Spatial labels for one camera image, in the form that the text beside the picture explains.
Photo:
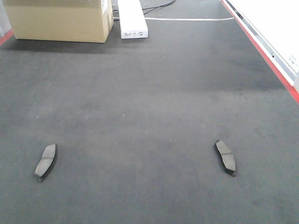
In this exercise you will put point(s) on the grey brake pad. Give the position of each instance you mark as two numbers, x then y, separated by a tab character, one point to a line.
46	163
226	157

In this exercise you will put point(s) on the long white box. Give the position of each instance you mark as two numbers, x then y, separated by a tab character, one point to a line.
132	21

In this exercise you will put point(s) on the cardboard box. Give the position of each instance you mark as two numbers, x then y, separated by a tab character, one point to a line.
60	20

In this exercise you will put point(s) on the red white conveyor side rail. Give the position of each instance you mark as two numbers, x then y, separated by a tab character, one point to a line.
266	55

